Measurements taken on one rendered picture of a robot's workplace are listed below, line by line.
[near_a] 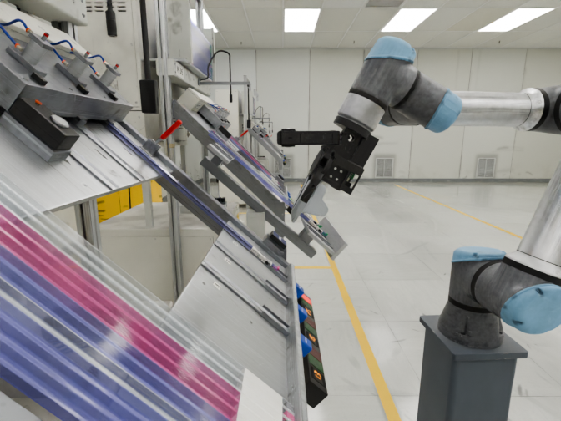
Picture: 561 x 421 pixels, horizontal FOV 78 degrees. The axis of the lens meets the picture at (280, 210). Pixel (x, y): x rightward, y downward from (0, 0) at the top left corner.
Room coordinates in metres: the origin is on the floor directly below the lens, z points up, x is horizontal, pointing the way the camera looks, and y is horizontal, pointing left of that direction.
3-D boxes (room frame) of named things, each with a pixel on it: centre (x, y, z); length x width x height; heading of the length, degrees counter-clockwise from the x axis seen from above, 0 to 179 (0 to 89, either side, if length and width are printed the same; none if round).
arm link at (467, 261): (0.82, -0.50, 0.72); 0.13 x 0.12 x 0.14; 7
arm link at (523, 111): (0.81, -0.46, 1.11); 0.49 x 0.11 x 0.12; 97
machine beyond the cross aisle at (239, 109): (5.52, 0.59, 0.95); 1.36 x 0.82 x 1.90; 90
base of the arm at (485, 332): (0.82, -0.50, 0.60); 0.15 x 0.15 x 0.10
